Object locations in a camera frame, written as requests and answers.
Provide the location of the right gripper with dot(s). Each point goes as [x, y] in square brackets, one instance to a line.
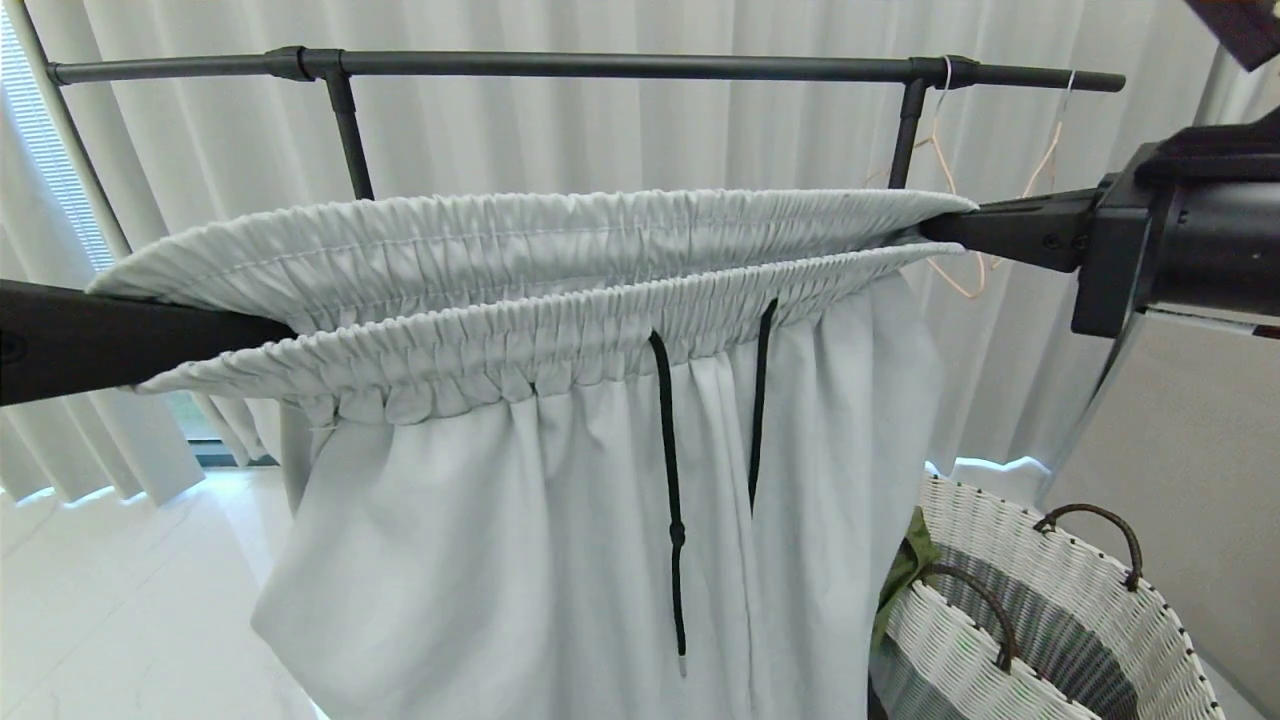
[1210, 250]

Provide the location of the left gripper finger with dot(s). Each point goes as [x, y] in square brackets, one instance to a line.
[120, 340]

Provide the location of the white curtain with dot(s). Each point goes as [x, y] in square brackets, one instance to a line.
[100, 450]
[600, 140]

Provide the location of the black clothes rack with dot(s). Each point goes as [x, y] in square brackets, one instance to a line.
[600, 67]

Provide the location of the pink clothes hanger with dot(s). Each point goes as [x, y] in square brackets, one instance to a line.
[938, 140]
[1052, 140]

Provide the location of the pale grey shorts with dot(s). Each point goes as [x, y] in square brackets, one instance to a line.
[500, 500]

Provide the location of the white laundry basket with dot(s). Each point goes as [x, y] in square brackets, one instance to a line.
[1060, 620]

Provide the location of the green garment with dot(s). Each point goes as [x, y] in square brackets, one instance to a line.
[915, 560]

